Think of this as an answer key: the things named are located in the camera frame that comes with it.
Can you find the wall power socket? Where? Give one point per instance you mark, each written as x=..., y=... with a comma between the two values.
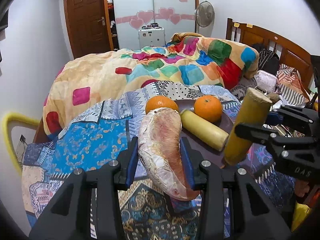
x=20, y=149

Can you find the sugarcane piece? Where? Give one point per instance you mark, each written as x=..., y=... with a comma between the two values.
x=207, y=132
x=252, y=114

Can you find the standing electric fan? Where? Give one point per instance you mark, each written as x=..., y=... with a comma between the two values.
x=204, y=16

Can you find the wooden headboard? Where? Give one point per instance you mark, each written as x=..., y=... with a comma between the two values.
x=289, y=53

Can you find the brown wooden door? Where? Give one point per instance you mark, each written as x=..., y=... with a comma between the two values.
x=87, y=27

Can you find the colourful patchwork quilt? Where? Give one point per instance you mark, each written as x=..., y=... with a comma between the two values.
x=189, y=58

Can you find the dark purple plate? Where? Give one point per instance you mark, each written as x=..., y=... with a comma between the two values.
x=208, y=153

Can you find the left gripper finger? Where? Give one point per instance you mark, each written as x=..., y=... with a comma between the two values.
x=254, y=133
x=294, y=117

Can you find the large orange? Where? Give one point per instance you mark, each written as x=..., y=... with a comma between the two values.
x=160, y=101

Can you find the black bag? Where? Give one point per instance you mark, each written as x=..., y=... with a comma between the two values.
x=268, y=60

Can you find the blue patterned bedsheet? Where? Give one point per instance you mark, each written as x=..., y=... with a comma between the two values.
x=96, y=137

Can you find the wardrobe with heart stickers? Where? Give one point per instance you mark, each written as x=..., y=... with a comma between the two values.
x=174, y=16

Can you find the yellow foam tube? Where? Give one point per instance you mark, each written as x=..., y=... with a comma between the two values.
x=9, y=120

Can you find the large peeled pomelo segment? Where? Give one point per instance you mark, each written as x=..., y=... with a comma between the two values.
x=159, y=152

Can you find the white box appliance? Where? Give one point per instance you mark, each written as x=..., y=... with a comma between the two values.
x=151, y=35

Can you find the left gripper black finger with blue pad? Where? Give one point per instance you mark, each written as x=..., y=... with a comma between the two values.
x=252, y=215
x=67, y=215

